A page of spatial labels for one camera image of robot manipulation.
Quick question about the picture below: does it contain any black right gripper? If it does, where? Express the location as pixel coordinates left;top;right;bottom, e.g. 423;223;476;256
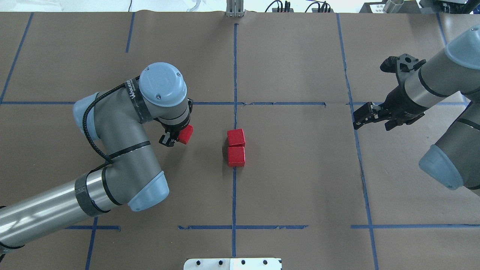
352;86;428;131

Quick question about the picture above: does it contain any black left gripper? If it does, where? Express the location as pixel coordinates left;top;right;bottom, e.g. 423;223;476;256
157;99;194;147

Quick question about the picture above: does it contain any red block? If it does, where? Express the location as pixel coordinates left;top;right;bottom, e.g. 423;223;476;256
227;129;246;147
227;146;246;168
178;124;194;145

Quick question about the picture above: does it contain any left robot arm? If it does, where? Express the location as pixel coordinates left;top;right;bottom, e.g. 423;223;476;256
1;63;193;256

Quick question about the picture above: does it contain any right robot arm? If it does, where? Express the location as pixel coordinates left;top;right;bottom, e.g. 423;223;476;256
352;25;480;195

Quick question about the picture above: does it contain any aluminium frame post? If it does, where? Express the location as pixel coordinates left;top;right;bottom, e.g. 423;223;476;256
226;0;245;18

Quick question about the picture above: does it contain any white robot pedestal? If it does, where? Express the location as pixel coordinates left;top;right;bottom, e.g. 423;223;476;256
183;258;283;270

